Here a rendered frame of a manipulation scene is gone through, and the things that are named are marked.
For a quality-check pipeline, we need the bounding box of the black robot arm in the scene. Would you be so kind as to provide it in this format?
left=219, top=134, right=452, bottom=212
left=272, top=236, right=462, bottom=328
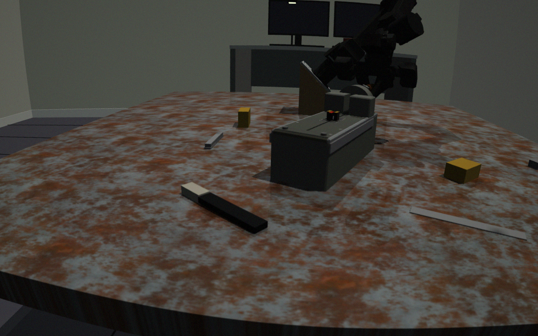
left=311, top=0, right=424, bottom=88

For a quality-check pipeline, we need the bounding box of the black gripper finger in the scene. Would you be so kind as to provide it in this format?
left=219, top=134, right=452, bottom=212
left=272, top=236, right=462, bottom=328
left=371, top=68, right=394, bottom=98
left=354, top=65, right=370, bottom=85

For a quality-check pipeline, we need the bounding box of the black flat bar with beige end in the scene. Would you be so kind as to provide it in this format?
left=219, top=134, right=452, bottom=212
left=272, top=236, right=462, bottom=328
left=181, top=182, right=268, bottom=234

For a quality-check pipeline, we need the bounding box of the grey flat bar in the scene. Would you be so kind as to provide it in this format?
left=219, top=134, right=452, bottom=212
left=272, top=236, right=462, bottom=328
left=410, top=206, right=527, bottom=240

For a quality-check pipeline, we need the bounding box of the dark grey rectangular bar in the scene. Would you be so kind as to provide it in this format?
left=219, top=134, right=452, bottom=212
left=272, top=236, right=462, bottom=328
left=204, top=132, right=224, bottom=149

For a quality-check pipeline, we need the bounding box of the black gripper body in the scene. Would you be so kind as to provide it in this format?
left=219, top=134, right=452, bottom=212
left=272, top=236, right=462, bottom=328
left=333, top=55, right=418, bottom=88

